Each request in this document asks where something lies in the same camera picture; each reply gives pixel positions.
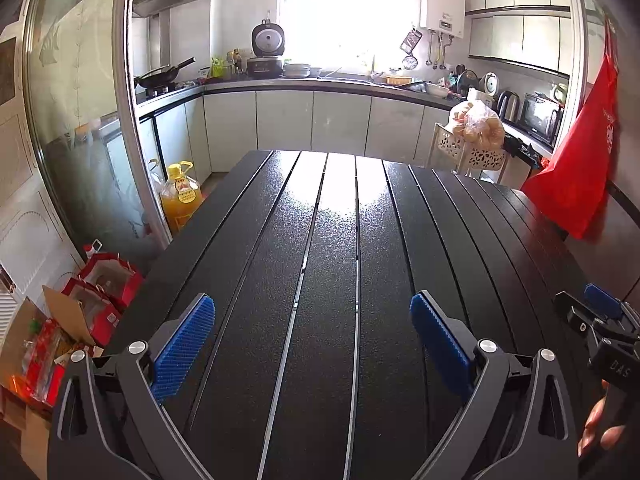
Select kitchen counter with white cabinets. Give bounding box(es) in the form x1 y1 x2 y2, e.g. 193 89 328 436
134 76 556 177

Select red snack packs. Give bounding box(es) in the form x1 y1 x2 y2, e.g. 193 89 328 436
9 317 70 409

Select white wall cabinets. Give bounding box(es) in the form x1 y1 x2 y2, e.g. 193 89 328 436
462 0 575 75

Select black bag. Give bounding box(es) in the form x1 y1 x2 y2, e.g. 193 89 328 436
501 135 551 173

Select yellow cooking oil bottle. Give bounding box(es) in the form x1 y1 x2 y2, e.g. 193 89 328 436
159 161 204 235

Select dish rack with plates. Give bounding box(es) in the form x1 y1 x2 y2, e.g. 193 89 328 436
447 64 481 101

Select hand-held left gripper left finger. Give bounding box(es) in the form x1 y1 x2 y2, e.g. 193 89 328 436
47 292 217 480

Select stack of white bowls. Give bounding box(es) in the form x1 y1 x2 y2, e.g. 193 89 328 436
283 62 323 79

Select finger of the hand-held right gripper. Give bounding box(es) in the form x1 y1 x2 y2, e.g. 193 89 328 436
554 291 608 338
584 283 640 322

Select grey rice cooker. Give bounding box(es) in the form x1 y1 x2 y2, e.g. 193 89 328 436
246 19 287 80

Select plastic bag of buns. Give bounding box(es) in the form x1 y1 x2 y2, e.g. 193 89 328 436
449 100 507 151

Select condiment bottles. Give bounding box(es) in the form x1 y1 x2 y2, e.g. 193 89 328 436
226 49 249 77

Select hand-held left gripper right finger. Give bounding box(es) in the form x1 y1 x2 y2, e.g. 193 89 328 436
410 290 581 480

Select metal grater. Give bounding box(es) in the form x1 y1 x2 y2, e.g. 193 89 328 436
399 29 424 56

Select person's right hand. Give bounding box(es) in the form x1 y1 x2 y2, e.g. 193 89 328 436
577 384 627 458

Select white water heater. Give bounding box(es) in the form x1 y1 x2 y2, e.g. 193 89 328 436
419 0 466 40

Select white lattice storage rack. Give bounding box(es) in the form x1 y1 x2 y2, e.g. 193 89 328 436
426 122 506 185

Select steel electric kettle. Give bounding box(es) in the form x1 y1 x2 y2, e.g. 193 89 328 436
496 90 523 122

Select black toaster oven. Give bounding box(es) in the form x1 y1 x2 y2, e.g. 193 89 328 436
517 92 566 145

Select frosted glass sliding door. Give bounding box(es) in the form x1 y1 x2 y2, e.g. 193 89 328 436
22 0 168 273

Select black wok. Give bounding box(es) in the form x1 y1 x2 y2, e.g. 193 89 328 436
133 56 197 90

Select cardboard box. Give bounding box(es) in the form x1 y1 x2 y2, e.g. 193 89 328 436
0 285 107 433

